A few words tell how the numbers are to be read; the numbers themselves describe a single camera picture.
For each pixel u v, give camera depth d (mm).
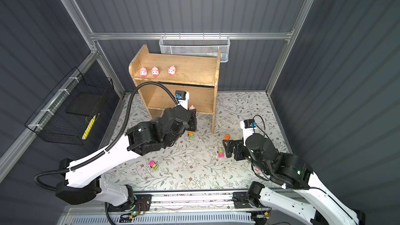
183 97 501
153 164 827
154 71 680
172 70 682
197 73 708
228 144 557
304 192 380
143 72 680
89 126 692
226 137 947
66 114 719
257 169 500
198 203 749
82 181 395
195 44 912
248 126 518
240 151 528
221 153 870
